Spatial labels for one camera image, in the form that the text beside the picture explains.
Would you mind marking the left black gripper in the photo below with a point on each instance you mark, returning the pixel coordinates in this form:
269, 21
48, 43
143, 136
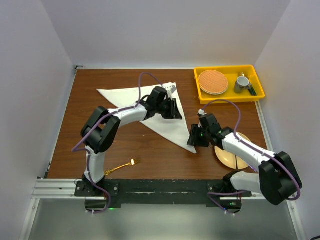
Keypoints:
173, 113

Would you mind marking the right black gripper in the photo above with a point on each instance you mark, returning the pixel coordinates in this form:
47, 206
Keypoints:
193, 139

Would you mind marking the white cloth napkin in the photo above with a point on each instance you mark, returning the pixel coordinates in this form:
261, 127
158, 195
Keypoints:
174, 130

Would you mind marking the gold fork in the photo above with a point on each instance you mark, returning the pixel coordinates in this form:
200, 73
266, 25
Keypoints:
132, 162

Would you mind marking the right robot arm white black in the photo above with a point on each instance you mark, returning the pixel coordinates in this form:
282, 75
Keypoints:
275, 175

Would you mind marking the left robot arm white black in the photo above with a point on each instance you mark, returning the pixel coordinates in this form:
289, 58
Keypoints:
99, 132

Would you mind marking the cream yellow plate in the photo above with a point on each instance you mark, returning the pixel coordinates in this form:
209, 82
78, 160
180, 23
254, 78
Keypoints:
230, 160

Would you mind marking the orange patterned plate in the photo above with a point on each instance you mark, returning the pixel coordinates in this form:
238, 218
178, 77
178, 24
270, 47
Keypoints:
213, 82

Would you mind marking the yellow plastic tray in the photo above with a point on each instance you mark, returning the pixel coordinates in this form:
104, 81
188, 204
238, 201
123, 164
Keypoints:
231, 72

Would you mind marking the dark green utensil in tray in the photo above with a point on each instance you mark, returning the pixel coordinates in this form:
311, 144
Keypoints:
252, 91

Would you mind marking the grey white mug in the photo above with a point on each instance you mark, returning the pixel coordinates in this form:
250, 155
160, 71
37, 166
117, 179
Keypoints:
242, 83

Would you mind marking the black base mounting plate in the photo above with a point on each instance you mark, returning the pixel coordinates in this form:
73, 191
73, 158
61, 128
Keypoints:
113, 193

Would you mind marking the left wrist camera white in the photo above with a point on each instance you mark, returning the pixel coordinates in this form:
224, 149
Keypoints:
170, 90

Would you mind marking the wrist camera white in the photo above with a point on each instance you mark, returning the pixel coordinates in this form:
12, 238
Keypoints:
170, 90
201, 112

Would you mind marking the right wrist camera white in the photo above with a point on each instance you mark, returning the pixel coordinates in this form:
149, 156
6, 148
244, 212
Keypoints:
201, 112

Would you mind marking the aluminium frame rail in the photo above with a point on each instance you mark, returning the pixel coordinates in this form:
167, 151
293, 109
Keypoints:
54, 188

